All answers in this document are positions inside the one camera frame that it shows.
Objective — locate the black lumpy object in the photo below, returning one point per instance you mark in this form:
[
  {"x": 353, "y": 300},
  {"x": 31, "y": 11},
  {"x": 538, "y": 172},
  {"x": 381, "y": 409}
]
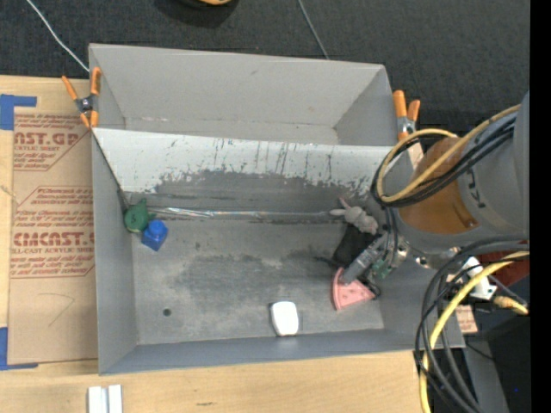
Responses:
[{"x": 349, "y": 245}]

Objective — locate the green toy animal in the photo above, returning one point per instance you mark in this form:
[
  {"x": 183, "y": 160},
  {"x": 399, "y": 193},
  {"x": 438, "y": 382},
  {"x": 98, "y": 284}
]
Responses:
[{"x": 135, "y": 218}]

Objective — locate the beige toy rabbit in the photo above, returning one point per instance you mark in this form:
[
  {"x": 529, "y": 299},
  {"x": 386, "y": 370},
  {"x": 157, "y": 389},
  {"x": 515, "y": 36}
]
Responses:
[{"x": 360, "y": 218}]

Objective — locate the blue toy block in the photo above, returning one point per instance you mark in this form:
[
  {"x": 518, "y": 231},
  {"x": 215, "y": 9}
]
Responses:
[{"x": 154, "y": 235}]

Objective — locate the white rounded block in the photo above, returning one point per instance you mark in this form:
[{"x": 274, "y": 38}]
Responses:
[{"x": 284, "y": 318}]

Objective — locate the black cylinder on white bracket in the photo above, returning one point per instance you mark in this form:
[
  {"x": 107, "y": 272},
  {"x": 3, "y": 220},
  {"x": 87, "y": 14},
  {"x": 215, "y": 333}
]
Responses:
[{"x": 478, "y": 275}]

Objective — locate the pink triangular sponge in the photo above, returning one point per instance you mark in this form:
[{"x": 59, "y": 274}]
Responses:
[{"x": 349, "y": 296}]

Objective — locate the grey metal bin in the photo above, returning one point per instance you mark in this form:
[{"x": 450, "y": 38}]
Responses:
[{"x": 241, "y": 273}]

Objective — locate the brown cardboard board red print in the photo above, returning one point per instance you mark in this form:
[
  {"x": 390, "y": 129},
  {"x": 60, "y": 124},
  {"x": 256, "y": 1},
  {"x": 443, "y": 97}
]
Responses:
[{"x": 51, "y": 273}]

